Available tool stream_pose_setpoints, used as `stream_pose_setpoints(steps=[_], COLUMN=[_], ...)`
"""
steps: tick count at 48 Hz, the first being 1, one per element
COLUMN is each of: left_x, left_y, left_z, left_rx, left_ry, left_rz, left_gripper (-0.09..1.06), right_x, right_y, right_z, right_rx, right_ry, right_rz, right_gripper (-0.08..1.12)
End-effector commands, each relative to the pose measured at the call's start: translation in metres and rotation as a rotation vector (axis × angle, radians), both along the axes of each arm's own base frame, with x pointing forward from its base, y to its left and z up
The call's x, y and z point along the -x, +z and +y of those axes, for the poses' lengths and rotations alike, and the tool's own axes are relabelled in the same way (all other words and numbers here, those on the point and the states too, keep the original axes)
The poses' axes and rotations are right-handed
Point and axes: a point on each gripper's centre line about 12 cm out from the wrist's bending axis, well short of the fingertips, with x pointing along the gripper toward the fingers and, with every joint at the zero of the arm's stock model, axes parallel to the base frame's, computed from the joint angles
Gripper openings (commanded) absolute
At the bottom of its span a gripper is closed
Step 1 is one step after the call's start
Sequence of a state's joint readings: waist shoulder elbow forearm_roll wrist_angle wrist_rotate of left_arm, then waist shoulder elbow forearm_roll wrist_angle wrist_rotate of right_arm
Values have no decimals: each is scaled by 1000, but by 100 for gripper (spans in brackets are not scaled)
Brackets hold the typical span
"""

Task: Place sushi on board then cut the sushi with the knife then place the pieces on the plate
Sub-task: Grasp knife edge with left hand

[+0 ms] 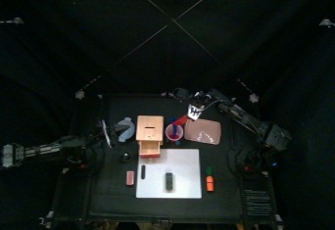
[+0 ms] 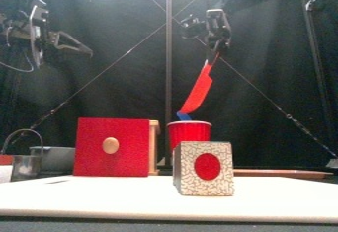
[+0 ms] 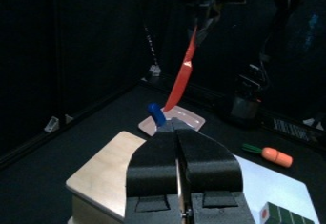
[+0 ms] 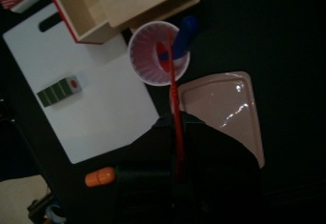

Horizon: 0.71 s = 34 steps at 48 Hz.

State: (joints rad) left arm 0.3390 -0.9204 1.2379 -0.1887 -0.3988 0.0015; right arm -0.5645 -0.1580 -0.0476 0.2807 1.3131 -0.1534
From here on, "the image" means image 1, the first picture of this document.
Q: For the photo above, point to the orange toy carrot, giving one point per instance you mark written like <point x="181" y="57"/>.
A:
<point x="210" y="182"/>

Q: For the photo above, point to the pink salmon sushi block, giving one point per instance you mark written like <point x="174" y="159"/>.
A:
<point x="130" y="177"/>

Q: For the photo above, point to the small black round object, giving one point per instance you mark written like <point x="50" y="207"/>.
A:
<point x="126" y="156"/>

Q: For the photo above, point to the white cutting board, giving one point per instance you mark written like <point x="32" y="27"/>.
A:
<point x="174" y="162"/>

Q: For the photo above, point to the wooden box with drawer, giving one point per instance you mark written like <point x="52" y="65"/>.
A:
<point x="150" y="134"/>

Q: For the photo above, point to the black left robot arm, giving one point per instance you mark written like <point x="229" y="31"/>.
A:
<point x="43" y="149"/>

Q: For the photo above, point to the purple plastic cup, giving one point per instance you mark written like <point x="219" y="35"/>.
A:
<point x="174" y="134"/>

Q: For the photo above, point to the dark green sushi roll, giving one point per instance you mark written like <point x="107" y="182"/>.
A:
<point x="169" y="181"/>

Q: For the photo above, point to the pink translucent square tray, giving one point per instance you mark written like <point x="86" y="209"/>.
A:
<point x="203" y="131"/>

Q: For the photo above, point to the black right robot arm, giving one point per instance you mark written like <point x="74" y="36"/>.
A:
<point x="245" y="116"/>

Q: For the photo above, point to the grey-blue round plate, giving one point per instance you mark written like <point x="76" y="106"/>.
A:
<point x="127" y="136"/>

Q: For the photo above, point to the black panel with white text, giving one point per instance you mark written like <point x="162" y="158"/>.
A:
<point x="257" y="202"/>

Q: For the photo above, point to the black toy knife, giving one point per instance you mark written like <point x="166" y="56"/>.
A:
<point x="143" y="172"/>

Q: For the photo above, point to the blue plastic utensil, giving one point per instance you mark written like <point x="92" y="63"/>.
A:
<point x="177" y="141"/>

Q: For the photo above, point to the grey metal frame bracket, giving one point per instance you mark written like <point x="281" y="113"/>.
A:
<point x="254" y="98"/>
<point x="15" y="21"/>
<point x="326" y="22"/>
<point x="80" y="94"/>

